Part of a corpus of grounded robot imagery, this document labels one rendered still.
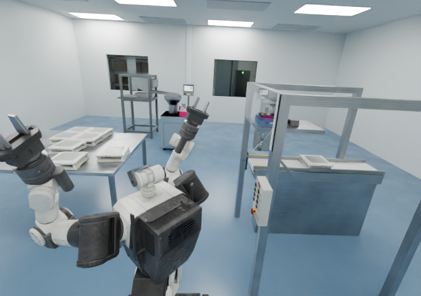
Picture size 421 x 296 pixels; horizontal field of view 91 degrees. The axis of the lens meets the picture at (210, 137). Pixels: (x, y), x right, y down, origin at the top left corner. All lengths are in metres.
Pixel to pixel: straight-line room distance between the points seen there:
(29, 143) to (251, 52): 6.59
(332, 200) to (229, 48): 5.37
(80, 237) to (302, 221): 2.27
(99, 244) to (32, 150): 0.34
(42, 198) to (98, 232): 0.20
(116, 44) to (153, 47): 1.12
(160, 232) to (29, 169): 0.41
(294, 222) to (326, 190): 0.50
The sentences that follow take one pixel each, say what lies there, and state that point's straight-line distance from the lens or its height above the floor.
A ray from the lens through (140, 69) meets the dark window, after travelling 7.34.
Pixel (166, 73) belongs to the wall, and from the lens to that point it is 7.02.
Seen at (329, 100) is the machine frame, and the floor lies 1.61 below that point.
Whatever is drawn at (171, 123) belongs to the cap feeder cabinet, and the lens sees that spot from 4.36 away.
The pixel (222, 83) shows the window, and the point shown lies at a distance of 6.99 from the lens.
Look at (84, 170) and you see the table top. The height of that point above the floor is 0.85.
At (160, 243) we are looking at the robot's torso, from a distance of 0.77.
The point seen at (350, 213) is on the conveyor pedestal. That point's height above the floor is 0.30.
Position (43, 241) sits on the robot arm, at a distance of 1.05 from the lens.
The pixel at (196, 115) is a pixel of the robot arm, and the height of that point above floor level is 1.52.
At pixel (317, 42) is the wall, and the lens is 7.59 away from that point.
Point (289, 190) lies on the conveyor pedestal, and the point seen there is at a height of 0.57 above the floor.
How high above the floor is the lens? 1.74
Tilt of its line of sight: 19 degrees down
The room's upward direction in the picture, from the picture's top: 3 degrees clockwise
